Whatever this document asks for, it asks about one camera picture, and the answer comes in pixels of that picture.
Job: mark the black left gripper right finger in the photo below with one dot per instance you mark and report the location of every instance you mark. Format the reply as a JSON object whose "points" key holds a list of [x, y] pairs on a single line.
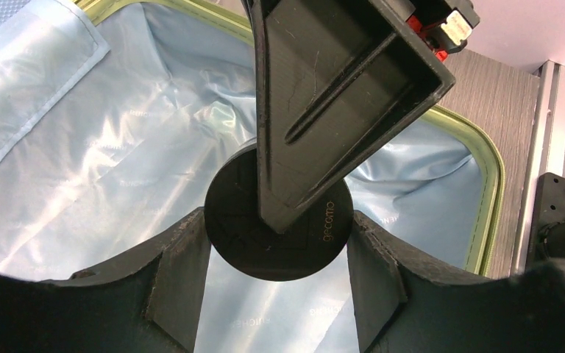
{"points": [[403, 298]]}

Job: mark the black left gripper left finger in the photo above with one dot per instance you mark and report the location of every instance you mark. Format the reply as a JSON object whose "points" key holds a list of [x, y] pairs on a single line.
{"points": [[149, 298]]}

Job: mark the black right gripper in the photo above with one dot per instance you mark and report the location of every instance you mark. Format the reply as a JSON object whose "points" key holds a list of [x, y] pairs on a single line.
{"points": [[336, 80]]}

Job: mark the black round jar lid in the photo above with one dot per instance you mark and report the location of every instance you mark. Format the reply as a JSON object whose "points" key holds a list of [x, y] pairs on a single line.
{"points": [[240, 236]]}

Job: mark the green ribbed hard-shell suitcase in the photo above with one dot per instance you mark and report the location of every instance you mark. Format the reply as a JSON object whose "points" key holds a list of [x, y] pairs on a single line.
{"points": [[111, 133]]}

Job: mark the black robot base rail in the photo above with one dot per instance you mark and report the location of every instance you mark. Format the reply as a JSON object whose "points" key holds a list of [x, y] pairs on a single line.
{"points": [[547, 231]]}

